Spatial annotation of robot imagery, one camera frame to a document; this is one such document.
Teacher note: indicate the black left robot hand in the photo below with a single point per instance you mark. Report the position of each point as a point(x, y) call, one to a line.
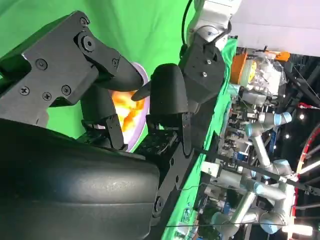
point(203, 72)

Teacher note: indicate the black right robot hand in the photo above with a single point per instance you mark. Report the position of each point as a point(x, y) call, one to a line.
point(75, 180)

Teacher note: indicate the orange toy bread roll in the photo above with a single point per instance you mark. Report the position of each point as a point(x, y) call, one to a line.
point(125, 110)

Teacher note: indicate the orange storage bin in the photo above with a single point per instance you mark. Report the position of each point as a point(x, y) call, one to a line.
point(238, 68)

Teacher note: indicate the black flat panel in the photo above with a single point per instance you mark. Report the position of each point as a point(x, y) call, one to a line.
point(203, 125)

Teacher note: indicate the clear plastic bag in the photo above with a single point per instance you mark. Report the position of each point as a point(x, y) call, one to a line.
point(267, 72)

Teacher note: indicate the lilac plate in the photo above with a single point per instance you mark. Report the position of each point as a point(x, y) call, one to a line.
point(136, 138)

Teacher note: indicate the green table cloth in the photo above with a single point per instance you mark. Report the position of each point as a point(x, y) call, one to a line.
point(130, 27)

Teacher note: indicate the red hoop frame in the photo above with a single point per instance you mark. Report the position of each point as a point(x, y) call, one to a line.
point(305, 150)

